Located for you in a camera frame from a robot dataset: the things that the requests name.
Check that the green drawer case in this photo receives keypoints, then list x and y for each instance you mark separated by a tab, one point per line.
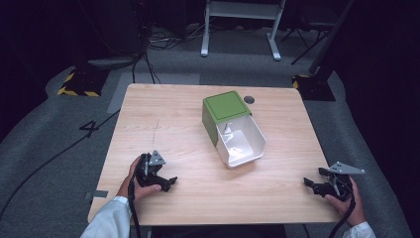
226	105

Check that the dark round table grommet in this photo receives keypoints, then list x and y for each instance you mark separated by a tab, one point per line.
249	99

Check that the grey metal stand pole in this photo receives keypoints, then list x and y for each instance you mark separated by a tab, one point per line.
330	36

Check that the grey tape piece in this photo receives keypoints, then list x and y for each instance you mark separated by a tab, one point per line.
100	194

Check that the black yellow striped stand base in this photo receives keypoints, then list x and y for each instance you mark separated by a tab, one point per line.
315	89
85	84

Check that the white metal desk frame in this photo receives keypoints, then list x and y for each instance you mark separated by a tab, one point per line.
244	10

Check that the black tripod legs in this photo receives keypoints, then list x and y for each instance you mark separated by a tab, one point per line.
307	41

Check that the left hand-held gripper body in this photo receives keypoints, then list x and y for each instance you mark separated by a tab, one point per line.
145	172

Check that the white plastic drawer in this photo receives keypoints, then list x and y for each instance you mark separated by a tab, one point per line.
258	145

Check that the person's left hand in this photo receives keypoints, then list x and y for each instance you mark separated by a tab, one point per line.
130	188

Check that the person's right hand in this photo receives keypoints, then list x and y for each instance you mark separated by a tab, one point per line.
355	211

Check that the crumpled clear plastic wrapper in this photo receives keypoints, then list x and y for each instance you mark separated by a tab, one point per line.
232	140

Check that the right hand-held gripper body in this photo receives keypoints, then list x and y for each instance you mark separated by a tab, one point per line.
340	188

